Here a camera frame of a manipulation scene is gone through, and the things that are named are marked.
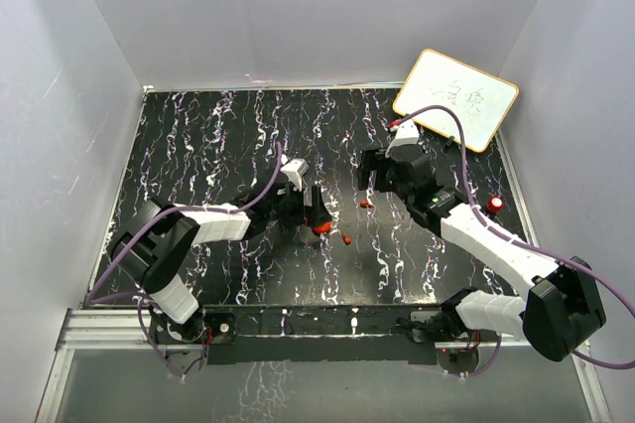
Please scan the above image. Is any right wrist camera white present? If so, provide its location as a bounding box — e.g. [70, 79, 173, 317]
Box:
[385, 120, 419, 158]

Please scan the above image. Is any whiteboard with wooden frame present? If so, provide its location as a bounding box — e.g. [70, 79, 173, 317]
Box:
[393, 49, 519, 153]

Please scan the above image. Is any red earbud charging case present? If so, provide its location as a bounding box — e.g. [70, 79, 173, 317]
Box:
[312, 221, 331, 235]

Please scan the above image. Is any black front base bar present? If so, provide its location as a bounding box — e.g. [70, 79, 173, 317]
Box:
[204, 304, 441, 364]

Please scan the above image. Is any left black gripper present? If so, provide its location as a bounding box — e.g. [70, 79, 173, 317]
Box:
[267, 183, 331, 229]

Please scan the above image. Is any red emergency stop button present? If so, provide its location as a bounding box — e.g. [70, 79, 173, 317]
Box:
[488, 197, 504, 212]

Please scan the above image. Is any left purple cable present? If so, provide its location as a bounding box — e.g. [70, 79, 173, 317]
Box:
[86, 141, 285, 379]

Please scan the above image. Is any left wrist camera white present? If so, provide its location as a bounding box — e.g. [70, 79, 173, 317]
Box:
[281, 158, 309, 192]

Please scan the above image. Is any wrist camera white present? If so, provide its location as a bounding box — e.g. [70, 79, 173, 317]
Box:
[385, 120, 419, 158]
[281, 158, 309, 192]

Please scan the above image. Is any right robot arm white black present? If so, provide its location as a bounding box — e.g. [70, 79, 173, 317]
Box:
[357, 145, 606, 361]

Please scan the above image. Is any purple cable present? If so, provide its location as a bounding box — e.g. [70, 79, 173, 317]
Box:
[86, 141, 285, 379]
[396, 104, 635, 377]

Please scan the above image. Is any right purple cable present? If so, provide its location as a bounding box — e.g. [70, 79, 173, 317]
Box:
[396, 104, 635, 377]

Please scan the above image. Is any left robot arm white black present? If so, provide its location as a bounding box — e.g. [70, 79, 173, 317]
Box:
[108, 183, 332, 343]

